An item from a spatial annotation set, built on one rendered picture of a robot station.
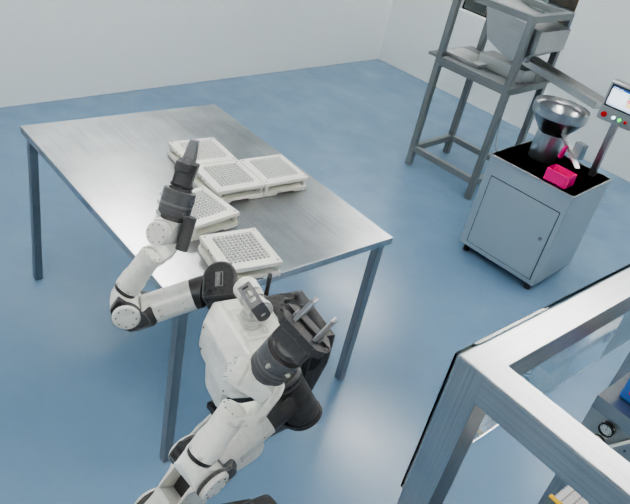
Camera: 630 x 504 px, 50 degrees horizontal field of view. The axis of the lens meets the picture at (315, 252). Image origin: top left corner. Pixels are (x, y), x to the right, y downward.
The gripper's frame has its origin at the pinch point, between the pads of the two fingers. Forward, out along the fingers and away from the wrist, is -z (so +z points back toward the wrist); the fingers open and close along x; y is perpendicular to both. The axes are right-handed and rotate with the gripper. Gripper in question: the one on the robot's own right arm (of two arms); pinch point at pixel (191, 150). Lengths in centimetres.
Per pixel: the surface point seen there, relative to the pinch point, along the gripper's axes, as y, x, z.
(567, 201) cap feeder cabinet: -208, -220, -22
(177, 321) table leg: -7, -55, 65
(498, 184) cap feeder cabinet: -176, -255, -19
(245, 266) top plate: -25, -64, 40
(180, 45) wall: 78, -468, -50
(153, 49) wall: 97, -450, -38
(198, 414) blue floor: -26, -113, 126
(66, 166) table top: 62, -126, 34
